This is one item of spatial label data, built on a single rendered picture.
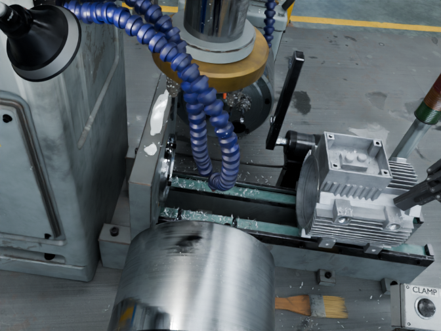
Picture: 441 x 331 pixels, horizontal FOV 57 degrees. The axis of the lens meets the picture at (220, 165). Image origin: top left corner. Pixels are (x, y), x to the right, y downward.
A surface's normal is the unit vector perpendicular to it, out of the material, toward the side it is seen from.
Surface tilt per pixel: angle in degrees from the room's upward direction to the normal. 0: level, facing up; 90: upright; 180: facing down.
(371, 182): 90
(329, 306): 1
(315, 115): 0
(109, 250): 90
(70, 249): 90
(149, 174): 0
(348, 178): 90
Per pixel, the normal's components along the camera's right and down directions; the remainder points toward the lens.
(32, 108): -0.08, 0.74
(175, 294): -0.15, -0.66
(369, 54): 0.14, -0.65
